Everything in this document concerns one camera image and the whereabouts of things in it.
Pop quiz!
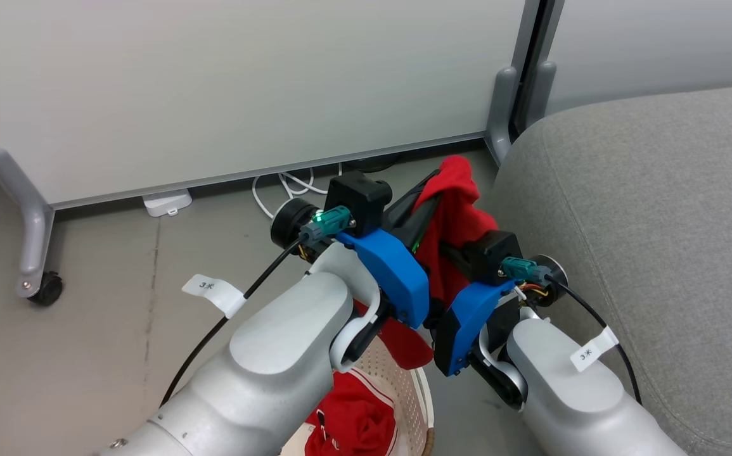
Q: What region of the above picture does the red white-trimmed garment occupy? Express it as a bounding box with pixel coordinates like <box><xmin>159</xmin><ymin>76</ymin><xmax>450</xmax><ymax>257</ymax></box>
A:
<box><xmin>304</xmin><ymin>155</ymin><xmax>501</xmax><ymax>456</ymax></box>

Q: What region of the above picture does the white right cable tag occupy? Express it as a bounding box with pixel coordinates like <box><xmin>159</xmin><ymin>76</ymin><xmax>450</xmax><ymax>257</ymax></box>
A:
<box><xmin>570</xmin><ymin>326</ymin><xmax>620</xmax><ymax>373</ymax></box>

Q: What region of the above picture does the white power adapter box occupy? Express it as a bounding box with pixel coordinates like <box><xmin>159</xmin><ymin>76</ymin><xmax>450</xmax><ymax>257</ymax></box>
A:
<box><xmin>142</xmin><ymin>188</ymin><xmax>193</xmax><ymax>218</ymax></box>

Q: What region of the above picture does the cream perforated laundry basket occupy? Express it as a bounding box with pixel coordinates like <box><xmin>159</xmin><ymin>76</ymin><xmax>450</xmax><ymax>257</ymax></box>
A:
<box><xmin>277</xmin><ymin>336</ymin><xmax>436</xmax><ymax>456</ymax></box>

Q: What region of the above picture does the white looped floor cable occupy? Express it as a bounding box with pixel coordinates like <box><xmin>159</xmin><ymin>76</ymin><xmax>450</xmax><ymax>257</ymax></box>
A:
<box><xmin>251</xmin><ymin>163</ymin><xmax>345</xmax><ymax>220</ymax></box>

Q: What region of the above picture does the white left cable tag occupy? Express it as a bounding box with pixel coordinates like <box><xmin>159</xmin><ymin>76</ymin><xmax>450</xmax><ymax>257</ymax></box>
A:
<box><xmin>181</xmin><ymin>274</ymin><xmax>247</xmax><ymax>320</ymax></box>

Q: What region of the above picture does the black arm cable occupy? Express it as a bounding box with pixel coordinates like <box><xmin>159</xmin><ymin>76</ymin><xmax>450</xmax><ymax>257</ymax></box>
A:
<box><xmin>546</xmin><ymin>271</ymin><xmax>644</xmax><ymax>406</ymax></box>
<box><xmin>159</xmin><ymin>236</ymin><xmax>316</xmax><ymax>407</ymax></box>

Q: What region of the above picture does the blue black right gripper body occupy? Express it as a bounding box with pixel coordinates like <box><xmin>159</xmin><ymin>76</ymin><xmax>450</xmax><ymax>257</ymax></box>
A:
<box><xmin>433</xmin><ymin>277</ymin><xmax>526</xmax><ymax>378</ymax></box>

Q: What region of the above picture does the grey partition foot post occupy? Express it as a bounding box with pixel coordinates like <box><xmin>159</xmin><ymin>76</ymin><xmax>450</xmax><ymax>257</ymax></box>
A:
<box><xmin>485</xmin><ymin>66</ymin><xmax>520</xmax><ymax>167</ymax></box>
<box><xmin>523</xmin><ymin>60</ymin><xmax>558</xmax><ymax>130</ymax></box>

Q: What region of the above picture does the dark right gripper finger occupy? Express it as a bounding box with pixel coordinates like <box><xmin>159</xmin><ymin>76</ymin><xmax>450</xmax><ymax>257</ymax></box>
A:
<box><xmin>439</xmin><ymin>242</ymin><xmax>469</xmax><ymax>272</ymax></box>

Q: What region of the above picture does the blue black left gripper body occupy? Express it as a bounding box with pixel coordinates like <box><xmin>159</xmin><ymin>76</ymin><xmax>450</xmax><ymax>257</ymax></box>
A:
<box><xmin>336</xmin><ymin>190</ymin><xmax>446</xmax><ymax>331</ymax></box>

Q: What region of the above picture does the grey fabric sofa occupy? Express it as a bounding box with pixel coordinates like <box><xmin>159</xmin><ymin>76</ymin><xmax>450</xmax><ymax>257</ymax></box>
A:
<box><xmin>491</xmin><ymin>82</ymin><xmax>732</xmax><ymax>456</ymax></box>

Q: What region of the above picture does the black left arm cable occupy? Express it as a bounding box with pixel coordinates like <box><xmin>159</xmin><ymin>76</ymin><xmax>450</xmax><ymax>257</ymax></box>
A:
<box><xmin>159</xmin><ymin>236</ymin><xmax>316</xmax><ymax>407</ymax></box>

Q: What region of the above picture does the large white partition panel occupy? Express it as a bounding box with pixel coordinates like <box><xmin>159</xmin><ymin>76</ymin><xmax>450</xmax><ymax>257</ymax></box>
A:
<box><xmin>0</xmin><ymin>0</ymin><xmax>541</xmax><ymax>211</ymax></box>

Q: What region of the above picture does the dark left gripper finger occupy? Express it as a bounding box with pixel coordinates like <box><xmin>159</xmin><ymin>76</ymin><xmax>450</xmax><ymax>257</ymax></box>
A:
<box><xmin>404</xmin><ymin>195</ymin><xmax>446</xmax><ymax>255</ymax></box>
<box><xmin>383</xmin><ymin>170</ymin><xmax>441</xmax><ymax>230</ymax></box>

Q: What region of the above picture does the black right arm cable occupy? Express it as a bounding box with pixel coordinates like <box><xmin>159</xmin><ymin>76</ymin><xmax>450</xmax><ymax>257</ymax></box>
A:
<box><xmin>546</xmin><ymin>271</ymin><xmax>644</xmax><ymax>406</ymax></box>

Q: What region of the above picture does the grey partition leg with caster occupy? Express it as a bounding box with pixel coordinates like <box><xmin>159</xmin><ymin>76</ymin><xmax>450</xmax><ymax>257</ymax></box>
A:
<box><xmin>0</xmin><ymin>147</ymin><xmax>64</xmax><ymax>308</ymax></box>

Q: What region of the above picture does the narrow white partition panel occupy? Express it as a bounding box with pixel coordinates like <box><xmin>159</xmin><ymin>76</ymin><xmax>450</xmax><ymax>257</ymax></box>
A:
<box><xmin>544</xmin><ymin>0</ymin><xmax>732</xmax><ymax>116</ymax></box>

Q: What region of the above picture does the dark round floor base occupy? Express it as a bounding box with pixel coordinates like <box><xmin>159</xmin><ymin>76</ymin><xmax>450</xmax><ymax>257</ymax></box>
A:
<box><xmin>345</xmin><ymin>152</ymin><xmax>399</xmax><ymax>174</ymax></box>

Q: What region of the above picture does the white cable tag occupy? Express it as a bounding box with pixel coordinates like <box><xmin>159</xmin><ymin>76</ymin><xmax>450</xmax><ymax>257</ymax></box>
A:
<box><xmin>181</xmin><ymin>274</ymin><xmax>247</xmax><ymax>320</ymax></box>
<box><xmin>570</xmin><ymin>326</ymin><xmax>620</xmax><ymax>373</ymax></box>

